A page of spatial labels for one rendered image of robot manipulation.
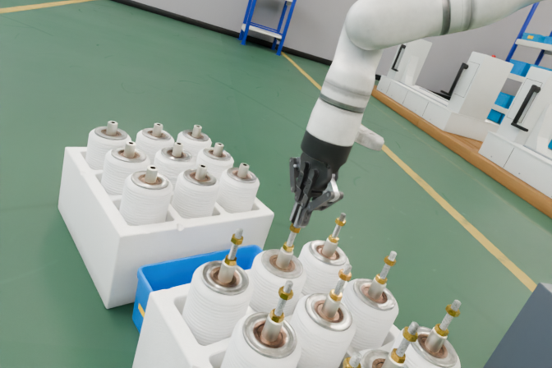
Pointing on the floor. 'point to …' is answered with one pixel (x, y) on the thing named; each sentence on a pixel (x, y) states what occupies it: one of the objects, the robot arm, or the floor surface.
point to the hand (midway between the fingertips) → (301, 214)
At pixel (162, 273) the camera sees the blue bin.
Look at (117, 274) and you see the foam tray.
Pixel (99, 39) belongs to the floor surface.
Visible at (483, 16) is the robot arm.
